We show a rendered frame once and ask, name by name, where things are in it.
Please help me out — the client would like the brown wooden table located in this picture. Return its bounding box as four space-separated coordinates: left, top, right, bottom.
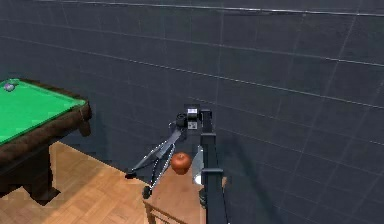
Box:
142 166 228 224

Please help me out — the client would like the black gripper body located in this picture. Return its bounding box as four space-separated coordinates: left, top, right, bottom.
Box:
168 112 188 144

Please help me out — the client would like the green pool table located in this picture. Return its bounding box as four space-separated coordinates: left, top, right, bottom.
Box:
0 77 93 206

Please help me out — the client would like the grey metal object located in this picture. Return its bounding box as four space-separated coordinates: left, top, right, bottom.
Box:
191 145 205 186

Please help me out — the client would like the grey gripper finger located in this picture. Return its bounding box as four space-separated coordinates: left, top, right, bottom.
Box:
141 142 177 200
124 131 182 180

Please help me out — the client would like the red apple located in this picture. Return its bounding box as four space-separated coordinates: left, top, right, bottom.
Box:
170 152 193 176

